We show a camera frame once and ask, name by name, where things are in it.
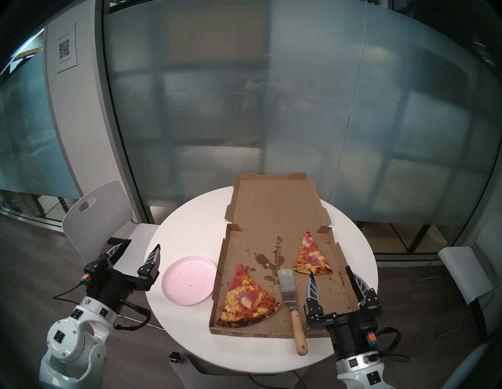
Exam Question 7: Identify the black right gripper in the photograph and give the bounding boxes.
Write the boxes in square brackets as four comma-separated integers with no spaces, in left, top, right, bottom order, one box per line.
[305,266,383,360]

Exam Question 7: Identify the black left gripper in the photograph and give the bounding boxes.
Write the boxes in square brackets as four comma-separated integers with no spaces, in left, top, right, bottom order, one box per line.
[80,240,161,314]

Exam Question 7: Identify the metal spatula with wooden handle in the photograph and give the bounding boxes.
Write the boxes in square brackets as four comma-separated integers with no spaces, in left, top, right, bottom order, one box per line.
[277,269,309,356]

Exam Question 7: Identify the large ham pineapple pizza slice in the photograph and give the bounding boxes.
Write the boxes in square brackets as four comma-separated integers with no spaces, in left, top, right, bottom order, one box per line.
[217,264,282,328]

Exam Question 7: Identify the small ham pineapple pizza slice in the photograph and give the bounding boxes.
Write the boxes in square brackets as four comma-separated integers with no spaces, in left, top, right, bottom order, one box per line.
[293,231,333,275]

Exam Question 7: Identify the pink plastic plate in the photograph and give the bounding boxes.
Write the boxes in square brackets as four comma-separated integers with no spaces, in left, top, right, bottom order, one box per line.
[162,256,217,306]

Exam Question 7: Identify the open brown cardboard pizza box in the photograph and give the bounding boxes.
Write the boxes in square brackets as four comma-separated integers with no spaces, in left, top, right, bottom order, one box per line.
[209,173,359,338]

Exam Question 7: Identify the white plastic chair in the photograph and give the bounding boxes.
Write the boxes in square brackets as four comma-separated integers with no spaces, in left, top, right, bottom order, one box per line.
[415,243,500,338]

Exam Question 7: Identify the white QR code paper sign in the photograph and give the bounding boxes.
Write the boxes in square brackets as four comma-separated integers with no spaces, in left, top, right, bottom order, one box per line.
[55,23,78,74]

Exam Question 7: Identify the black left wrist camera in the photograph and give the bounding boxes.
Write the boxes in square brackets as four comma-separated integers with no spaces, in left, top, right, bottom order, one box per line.
[80,260,109,287]

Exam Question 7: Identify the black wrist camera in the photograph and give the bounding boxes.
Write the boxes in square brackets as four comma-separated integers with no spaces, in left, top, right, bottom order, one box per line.
[80,260,109,287]
[361,320,383,347]

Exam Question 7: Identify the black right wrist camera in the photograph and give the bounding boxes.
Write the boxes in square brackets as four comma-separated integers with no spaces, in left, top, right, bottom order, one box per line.
[361,320,383,347]

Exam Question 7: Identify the white chair with handle hole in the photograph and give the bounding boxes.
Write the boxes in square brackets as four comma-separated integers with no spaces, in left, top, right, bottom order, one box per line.
[62,180,165,331]

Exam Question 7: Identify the left arm thick black cable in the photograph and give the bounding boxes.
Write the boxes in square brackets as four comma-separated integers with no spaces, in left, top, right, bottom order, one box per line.
[116,300,152,331]

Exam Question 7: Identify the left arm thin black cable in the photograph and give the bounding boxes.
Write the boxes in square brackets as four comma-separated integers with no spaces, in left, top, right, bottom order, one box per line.
[53,282,86,301]

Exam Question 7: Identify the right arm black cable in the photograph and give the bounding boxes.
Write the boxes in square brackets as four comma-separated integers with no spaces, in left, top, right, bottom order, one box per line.
[375,327,409,363]

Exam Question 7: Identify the black metal shelf frame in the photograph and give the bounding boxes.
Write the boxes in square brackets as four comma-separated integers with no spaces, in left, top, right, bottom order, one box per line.
[390,223,434,254]
[35,195,73,220]

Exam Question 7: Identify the grey metal base plate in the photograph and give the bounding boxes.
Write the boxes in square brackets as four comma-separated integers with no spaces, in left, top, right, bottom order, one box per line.
[173,355,310,389]

